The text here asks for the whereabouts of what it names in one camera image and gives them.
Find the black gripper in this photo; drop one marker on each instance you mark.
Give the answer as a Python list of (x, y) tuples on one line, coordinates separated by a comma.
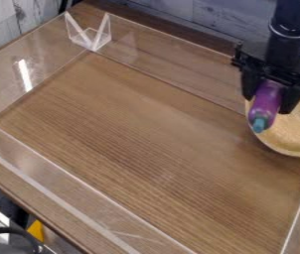
[(256, 69)]

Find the purple toy eggplant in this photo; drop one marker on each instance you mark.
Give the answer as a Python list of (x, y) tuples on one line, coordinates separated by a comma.
[(266, 106)]

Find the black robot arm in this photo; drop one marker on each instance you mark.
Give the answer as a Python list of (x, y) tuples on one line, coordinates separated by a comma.
[(274, 59)]

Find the brown wooden bowl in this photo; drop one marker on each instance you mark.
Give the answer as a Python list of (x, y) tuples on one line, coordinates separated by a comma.
[(282, 137)]

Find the clear acrylic tray walls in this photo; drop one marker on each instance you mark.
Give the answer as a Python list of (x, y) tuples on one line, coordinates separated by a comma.
[(126, 149)]

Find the yellow object under table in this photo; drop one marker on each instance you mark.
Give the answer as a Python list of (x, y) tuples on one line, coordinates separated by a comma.
[(37, 230)]

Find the clear acrylic corner bracket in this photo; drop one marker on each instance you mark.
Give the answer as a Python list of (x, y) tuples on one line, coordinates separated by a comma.
[(90, 38)]

